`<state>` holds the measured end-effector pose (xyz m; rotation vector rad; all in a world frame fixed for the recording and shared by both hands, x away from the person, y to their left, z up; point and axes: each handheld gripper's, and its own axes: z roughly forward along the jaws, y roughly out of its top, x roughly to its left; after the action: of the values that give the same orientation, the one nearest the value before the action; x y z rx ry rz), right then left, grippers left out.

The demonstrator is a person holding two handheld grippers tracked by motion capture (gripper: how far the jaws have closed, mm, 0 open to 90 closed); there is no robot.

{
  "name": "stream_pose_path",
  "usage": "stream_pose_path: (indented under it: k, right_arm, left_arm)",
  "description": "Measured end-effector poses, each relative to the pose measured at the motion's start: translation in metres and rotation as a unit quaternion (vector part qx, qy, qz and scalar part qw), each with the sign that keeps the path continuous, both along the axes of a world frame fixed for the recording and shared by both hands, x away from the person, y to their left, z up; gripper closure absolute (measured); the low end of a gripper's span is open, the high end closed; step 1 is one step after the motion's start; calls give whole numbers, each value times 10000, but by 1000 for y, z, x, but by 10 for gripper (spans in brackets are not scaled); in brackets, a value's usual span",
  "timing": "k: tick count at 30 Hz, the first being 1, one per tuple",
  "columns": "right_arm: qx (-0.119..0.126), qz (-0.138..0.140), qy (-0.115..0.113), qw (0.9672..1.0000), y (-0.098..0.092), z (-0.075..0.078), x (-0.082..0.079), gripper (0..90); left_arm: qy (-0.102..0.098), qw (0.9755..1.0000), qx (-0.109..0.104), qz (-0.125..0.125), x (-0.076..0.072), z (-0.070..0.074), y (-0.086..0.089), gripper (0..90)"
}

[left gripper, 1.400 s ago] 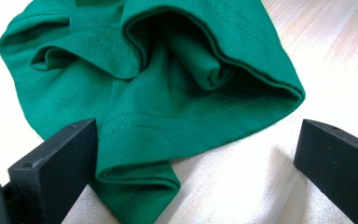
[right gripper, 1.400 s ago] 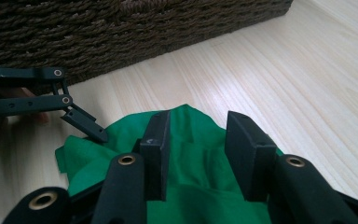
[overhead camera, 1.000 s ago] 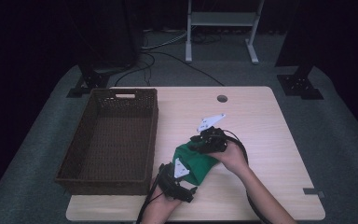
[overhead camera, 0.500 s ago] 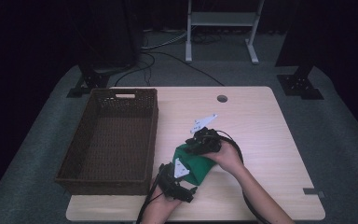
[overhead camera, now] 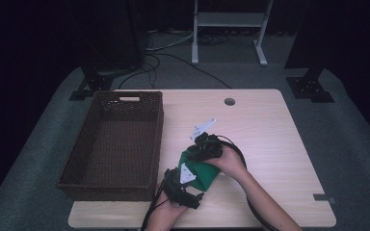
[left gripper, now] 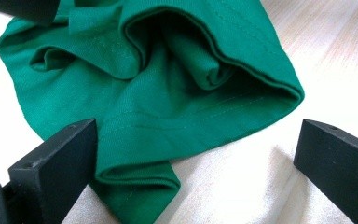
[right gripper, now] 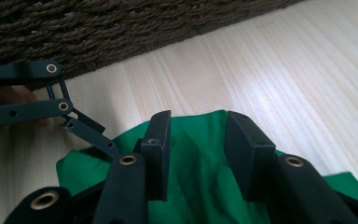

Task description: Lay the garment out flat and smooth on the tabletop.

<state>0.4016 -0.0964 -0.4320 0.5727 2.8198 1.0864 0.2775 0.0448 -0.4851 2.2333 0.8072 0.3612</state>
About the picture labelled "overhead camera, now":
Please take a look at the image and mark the long black floor cable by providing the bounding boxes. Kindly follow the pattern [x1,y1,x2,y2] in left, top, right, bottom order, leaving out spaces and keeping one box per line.
[145,52,233,90]

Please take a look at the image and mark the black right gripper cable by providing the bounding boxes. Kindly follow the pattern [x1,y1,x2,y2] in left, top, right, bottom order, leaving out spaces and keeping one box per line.
[215,134,282,231]

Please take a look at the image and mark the white floor cable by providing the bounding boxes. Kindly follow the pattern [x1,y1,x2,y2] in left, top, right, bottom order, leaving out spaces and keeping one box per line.
[145,32,196,52]

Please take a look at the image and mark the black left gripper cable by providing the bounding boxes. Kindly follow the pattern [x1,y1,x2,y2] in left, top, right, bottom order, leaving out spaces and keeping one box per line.
[140,177,172,231]

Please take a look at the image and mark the grey tape strip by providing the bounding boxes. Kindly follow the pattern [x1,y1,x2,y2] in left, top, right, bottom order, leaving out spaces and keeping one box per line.
[312,193,337,205]

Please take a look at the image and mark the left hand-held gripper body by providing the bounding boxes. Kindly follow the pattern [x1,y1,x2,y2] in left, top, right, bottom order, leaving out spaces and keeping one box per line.
[163,163,198,207]

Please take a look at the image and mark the black floor stand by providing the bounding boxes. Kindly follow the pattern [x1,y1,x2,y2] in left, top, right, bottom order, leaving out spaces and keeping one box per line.
[283,0,335,104]
[68,0,148,102]

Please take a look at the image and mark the white metal stand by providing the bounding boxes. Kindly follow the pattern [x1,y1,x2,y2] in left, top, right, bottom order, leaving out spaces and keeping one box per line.
[191,0,275,67]

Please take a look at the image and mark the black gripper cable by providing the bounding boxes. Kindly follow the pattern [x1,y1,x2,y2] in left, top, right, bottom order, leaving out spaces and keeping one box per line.
[140,177,172,231]
[215,134,282,231]

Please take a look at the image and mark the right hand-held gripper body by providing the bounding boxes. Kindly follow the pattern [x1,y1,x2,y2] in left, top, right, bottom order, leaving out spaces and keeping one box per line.
[186,117,224,163]

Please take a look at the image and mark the looped black floor cable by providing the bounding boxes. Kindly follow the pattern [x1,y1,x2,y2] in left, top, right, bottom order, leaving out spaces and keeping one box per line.
[119,55,161,90]

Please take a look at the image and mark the person's left hand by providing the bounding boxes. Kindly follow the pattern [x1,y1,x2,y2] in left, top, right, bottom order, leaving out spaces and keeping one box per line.
[155,188,190,216]

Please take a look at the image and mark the tangle of black cables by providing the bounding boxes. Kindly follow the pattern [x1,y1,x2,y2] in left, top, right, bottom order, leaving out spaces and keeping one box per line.
[198,33,230,46]

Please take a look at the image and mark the person's right hand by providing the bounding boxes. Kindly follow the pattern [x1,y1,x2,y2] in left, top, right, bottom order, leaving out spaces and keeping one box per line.
[203,145,249,180]

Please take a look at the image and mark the green t-shirt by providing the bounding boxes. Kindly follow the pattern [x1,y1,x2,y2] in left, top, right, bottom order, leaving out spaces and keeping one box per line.
[176,148,221,193]

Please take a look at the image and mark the brown wicker basket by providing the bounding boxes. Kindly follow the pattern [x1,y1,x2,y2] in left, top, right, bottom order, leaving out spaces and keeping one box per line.
[56,90,165,202]

